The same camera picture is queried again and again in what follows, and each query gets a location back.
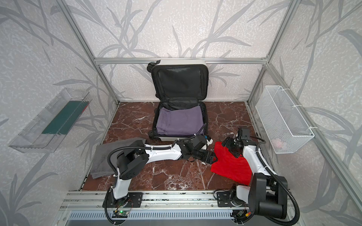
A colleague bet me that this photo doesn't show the pink item in basket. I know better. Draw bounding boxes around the pink item in basket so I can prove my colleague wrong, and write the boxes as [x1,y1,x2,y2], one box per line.
[271,138,285,149]

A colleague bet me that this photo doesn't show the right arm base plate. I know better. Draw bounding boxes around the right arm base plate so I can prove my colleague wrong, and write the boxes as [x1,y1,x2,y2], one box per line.
[214,190,248,208]

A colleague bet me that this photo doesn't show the aluminium cage frame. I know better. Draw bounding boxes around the aluminium cage frame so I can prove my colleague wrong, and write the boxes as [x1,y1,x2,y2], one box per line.
[55,0,362,212]

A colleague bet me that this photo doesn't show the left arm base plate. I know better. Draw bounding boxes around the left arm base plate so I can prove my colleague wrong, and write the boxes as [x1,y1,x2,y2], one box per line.
[102,191,143,208]

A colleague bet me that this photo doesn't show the purple trousers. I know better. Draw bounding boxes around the purple trousers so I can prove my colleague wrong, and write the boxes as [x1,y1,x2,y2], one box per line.
[156,105,205,136]

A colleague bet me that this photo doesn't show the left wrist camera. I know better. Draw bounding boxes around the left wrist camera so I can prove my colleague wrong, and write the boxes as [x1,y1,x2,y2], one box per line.
[191,135,213,150]

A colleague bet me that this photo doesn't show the red t-shirt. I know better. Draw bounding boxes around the red t-shirt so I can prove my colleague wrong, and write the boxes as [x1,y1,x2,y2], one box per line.
[211,142,252,186]

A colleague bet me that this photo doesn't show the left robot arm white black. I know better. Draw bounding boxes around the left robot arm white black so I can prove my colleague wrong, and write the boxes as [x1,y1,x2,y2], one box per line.
[107,136,218,201]

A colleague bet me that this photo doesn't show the clear plastic wall tray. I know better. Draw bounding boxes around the clear plastic wall tray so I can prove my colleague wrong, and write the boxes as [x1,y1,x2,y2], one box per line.
[9,88,92,153]

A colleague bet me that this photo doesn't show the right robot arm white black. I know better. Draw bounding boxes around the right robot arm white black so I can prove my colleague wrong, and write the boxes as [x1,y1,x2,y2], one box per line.
[222,136,300,226]

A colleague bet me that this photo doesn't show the white hard-shell suitcase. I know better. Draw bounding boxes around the white hard-shell suitcase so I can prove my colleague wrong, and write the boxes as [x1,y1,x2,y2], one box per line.
[147,59,209,141]

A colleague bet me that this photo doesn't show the green circuit board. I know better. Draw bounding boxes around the green circuit board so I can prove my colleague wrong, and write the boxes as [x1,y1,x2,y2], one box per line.
[111,210,130,219]

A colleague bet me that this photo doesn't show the grey towel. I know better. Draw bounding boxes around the grey towel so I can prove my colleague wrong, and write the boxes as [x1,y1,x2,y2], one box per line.
[90,137,147,179]

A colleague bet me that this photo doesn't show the white wire mesh basket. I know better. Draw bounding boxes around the white wire mesh basket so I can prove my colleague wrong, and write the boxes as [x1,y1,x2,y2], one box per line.
[255,85,314,154]

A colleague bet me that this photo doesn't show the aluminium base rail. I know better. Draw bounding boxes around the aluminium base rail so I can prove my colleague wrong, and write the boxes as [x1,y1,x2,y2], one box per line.
[56,190,298,211]

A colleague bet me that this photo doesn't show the right circuit board wires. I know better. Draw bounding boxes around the right circuit board wires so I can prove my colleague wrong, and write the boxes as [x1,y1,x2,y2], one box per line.
[230,208,256,222]

